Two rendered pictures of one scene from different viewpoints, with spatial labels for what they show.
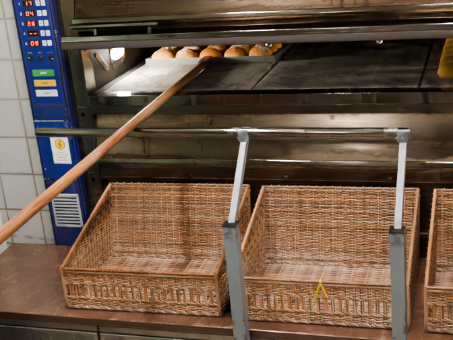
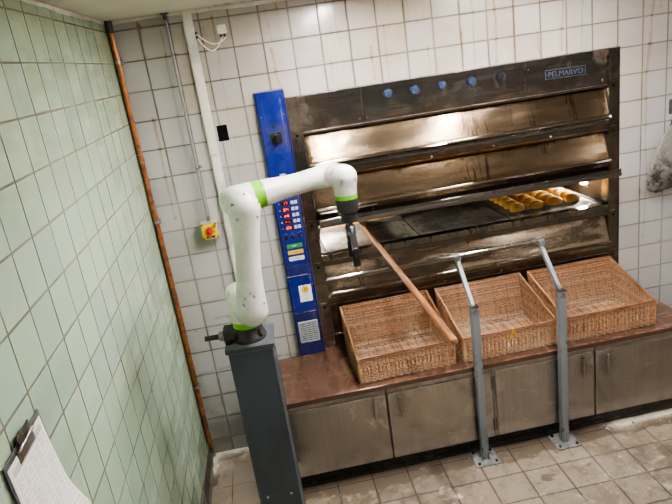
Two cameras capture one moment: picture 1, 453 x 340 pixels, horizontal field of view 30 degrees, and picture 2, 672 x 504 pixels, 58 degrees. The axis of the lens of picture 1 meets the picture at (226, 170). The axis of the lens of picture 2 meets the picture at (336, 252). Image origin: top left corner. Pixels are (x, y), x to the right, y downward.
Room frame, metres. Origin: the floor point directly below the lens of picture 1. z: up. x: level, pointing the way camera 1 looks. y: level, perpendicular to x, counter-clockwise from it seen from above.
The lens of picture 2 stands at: (-0.08, 1.80, 2.30)
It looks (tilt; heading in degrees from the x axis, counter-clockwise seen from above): 18 degrees down; 336
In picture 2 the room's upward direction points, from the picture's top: 8 degrees counter-clockwise
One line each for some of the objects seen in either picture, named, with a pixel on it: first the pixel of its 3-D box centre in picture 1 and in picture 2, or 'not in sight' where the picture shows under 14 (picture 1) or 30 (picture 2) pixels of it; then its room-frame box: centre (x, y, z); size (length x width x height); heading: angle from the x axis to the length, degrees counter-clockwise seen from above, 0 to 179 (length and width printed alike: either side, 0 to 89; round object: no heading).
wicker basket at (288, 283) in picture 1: (329, 251); (493, 315); (2.50, -0.31, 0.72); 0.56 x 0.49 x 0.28; 72
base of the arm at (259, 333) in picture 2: not in sight; (235, 332); (2.28, 1.25, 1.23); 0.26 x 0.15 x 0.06; 69
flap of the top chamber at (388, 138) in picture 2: not in sight; (460, 126); (2.76, -0.37, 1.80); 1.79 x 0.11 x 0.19; 71
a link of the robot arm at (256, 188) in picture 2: not in sight; (241, 199); (2.25, 1.12, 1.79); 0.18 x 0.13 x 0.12; 85
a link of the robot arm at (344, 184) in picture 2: not in sight; (343, 181); (2.10, 0.74, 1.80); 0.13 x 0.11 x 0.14; 175
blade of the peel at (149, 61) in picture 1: (220, 50); (356, 217); (3.54, -0.03, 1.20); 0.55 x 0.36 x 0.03; 72
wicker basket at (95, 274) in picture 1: (160, 243); (395, 334); (2.69, 0.25, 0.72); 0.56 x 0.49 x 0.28; 72
